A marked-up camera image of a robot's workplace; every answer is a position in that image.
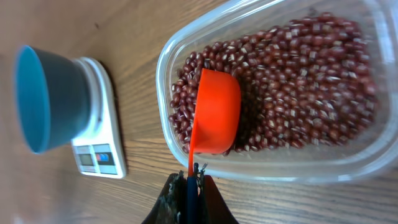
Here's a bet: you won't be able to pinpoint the clear plastic container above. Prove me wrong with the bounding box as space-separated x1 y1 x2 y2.
156 1 397 183

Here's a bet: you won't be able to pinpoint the red beans in container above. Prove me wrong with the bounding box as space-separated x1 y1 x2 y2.
169 12 377 152

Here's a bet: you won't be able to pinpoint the red scoop with blue handle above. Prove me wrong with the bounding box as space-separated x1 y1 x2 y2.
186 68 241 223

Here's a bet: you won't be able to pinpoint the blue metal bowl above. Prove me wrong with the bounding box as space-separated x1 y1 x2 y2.
15 45 91 154

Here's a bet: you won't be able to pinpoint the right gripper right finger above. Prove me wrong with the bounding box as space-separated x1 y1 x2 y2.
198 163 239 224

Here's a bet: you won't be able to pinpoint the white digital kitchen scale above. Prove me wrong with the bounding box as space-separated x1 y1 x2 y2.
71 57 127 179

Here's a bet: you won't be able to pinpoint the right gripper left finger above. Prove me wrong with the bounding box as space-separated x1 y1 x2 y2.
142 170 187 224

